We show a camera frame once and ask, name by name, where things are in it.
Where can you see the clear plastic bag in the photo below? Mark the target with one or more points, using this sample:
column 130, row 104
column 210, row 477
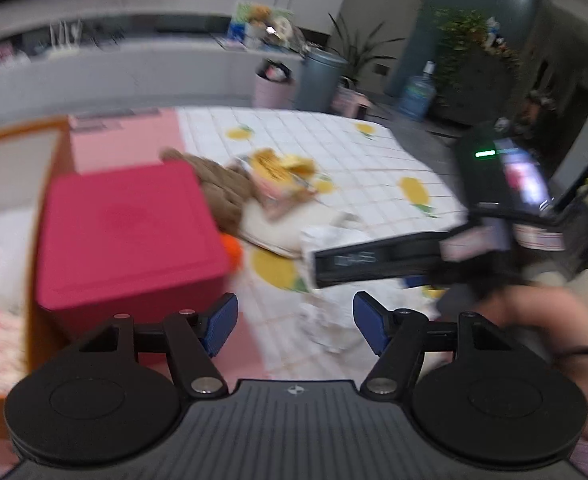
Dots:
column 334, row 330

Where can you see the small pink appliance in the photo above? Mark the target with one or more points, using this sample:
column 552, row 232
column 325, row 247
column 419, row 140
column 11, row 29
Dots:
column 363, row 108

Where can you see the bushy plant on cabinet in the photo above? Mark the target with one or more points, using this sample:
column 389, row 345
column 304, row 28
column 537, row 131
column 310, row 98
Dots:
column 464, row 35

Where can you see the blue water jug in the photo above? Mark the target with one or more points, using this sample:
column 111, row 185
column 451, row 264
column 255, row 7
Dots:
column 416, row 97

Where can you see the lilac basket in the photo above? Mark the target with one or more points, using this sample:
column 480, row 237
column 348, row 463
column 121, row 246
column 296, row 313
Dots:
column 343, row 100

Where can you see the checked lemon print tablecloth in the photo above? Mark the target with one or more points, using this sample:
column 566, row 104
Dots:
column 324, row 135

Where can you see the black wrist band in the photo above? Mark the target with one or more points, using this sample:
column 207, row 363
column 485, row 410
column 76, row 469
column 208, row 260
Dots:
column 584, row 351

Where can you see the orange cardboard box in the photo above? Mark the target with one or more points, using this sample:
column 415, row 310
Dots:
column 41, row 345

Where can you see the tall leafy floor plant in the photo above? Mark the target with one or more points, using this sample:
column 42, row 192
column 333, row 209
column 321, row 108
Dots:
column 359, row 55

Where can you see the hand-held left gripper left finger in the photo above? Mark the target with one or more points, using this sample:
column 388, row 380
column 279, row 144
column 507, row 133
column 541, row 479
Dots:
column 221, row 322

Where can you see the small teddy bear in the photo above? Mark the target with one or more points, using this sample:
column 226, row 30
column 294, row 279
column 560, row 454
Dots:
column 260, row 12

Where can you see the red box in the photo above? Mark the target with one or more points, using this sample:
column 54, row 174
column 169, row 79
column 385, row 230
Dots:
column 124, row 240

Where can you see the dark cabinet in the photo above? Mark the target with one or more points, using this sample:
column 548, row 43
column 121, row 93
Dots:
column 484, row 95

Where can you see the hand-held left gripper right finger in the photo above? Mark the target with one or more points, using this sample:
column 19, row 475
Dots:
column 371, row 322

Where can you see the person's right hand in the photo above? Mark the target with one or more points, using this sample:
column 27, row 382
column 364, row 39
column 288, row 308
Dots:
column 554, row 320

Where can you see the white router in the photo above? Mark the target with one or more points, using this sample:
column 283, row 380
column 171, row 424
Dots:
column 65, row 37

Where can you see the brown cloth glove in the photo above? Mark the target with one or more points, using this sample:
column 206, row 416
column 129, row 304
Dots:
column 219, row 190

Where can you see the pink mat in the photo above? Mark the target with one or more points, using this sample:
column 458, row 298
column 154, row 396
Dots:
column 124, row 140

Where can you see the orange soft ball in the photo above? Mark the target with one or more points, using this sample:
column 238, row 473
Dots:
column 233, row 255

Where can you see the yellow snack packet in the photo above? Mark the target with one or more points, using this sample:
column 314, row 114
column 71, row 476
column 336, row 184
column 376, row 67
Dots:
column 274, row 175

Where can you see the colourful picture board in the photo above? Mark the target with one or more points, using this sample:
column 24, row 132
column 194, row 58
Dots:
column 239, row 25

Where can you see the grey trash can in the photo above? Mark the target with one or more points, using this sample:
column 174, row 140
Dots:
column 319, row 85

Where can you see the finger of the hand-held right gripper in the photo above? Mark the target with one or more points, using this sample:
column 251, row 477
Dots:
column 374, row 260

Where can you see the pink waste bin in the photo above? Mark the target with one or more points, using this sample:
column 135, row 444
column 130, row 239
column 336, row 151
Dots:
column 274, row 92

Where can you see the white marble tv console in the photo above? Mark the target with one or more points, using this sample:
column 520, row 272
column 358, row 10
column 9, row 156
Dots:
column 124, row 75

